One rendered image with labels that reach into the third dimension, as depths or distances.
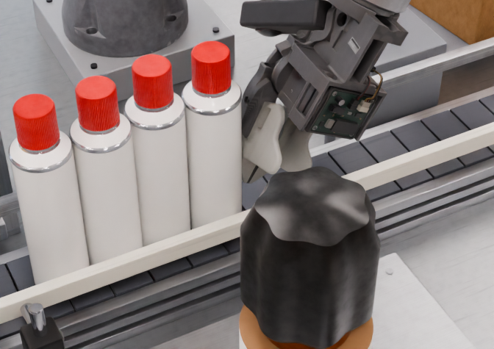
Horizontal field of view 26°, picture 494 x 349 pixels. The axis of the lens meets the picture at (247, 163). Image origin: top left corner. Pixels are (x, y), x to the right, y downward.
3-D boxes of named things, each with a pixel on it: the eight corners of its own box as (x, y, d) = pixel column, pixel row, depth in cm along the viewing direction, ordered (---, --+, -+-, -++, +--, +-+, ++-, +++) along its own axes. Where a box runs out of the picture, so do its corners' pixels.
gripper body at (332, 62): (293, 137, 91) (362, 16, 86) (247, 81, 97) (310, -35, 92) (357, 148, 96) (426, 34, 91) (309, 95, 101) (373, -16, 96)
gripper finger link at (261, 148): (242, 209, 96) (290, 126, 92) (214, 170, 100) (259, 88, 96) (269, 212, 98) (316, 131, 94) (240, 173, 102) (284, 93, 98)
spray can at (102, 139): (109, 290, 97) (87, 115, 83) (77, 258, 100) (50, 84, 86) (155, 262, 99) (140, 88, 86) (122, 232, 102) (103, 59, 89)
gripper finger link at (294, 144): (269, 212, 98) (316, 131, 94) (240, 173, 102) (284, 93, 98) (294, 214, 100) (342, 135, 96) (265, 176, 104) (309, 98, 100)
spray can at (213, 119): (203, 250, 101) (196, 76, 87) (179, 215, 104) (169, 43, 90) (251, 231, 102) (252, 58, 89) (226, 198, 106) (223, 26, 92)
